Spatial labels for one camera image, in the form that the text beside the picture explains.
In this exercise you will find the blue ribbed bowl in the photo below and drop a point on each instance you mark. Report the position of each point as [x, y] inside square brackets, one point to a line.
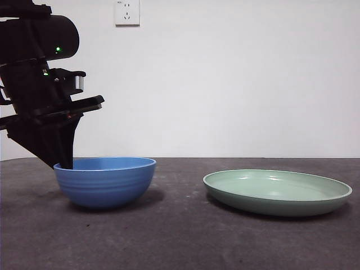
[107, 188]

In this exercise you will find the white wall socket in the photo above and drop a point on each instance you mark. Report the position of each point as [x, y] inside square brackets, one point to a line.
[127, 12]

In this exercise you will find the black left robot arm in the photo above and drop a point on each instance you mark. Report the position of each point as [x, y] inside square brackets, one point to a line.
[62, 31]

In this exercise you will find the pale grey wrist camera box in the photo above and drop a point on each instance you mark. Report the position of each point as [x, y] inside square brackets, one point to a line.
[79, 83]

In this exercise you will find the green round plate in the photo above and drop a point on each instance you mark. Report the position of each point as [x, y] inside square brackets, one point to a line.
[278, 204]

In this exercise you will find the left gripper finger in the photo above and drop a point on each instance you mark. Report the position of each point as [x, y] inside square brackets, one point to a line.
[69, 140]
[39, 143]

